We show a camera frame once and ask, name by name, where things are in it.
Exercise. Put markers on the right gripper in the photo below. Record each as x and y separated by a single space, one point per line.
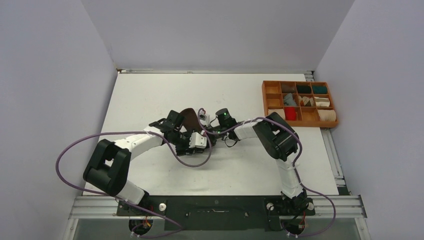
212 141

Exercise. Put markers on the teal rolled sock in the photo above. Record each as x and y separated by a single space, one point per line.
319 90

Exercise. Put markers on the grey sock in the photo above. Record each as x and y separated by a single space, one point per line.
289 101

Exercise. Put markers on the aluminium frame rail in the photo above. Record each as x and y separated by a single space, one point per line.
105 207

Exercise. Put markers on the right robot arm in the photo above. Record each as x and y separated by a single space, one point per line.
278 138

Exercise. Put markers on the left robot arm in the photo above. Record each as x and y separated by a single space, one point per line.
109 163

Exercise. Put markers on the argyle rolled sock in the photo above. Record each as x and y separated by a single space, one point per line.
305 101

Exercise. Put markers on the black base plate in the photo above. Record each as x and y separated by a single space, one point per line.
230 213

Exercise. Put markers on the wooden compartment tray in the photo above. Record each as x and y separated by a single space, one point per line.
306 116

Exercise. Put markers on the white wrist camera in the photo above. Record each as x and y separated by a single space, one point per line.
197 141
205 119

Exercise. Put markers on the cream striped rolled sock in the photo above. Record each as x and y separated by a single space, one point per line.
322 102

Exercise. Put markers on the beige rolled sock right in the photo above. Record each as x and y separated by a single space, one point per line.
326 115

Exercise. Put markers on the brown striped sock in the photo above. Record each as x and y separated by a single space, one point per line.
190 121

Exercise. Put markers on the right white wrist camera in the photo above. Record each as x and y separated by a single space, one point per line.
205 119

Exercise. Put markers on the red patterned sock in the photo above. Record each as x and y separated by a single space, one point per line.
290 113

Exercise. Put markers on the brown rolled sock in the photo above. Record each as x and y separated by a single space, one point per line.
288 88

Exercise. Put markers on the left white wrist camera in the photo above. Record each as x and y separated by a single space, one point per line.
197 141

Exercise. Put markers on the black rolled sock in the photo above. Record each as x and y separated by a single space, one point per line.
303 89

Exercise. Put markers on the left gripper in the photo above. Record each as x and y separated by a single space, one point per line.
185 149

